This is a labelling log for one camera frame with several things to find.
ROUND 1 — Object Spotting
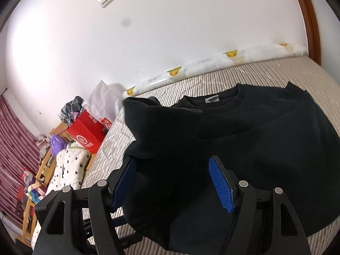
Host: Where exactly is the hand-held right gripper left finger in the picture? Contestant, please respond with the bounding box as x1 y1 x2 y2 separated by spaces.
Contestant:
33 155 139 255

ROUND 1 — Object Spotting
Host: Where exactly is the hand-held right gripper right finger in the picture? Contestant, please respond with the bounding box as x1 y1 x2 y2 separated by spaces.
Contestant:
208 155 312 255

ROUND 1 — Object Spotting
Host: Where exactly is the black t-shirt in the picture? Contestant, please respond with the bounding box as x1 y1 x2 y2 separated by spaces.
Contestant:
123 82 340 255

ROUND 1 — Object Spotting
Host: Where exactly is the striped beige bed mattress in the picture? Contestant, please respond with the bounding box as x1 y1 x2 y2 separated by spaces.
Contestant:
80 54 340 255

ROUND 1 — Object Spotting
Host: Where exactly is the white dotted garment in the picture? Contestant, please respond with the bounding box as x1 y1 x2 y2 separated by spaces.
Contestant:
30 142 92 247

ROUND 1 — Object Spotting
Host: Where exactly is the red paper bag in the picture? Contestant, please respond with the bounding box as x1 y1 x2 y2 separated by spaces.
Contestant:
66 110 112 154

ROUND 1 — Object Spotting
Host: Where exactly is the purple bag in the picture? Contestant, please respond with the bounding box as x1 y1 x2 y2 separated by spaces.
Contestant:
50 135 67 156

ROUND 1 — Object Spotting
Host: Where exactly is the white plastic bag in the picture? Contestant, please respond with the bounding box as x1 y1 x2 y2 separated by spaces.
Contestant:
84 80 123 123

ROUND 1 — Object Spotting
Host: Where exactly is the wooden rack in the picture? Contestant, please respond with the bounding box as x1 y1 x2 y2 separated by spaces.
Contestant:
23 122 92 245

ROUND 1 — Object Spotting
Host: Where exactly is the grey plaid cloth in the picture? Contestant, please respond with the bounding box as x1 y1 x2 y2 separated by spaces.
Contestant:
60 96 85 125

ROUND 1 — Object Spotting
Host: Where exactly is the colourful checked cushion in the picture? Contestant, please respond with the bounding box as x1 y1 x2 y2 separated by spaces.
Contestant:
25 182 47 205

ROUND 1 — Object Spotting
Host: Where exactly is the small red packet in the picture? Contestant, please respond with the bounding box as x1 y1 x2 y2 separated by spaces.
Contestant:
21 168 34 185

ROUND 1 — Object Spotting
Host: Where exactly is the red striped curtain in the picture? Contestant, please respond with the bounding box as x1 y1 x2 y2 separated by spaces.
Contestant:
0 94 44 234

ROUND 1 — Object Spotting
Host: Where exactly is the white duck-print wall padding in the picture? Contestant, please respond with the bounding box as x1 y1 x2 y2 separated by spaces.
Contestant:
125 42 310 97

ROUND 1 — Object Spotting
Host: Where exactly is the brown wooden frame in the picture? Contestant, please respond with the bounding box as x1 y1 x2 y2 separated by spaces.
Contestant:
288 0 322 64

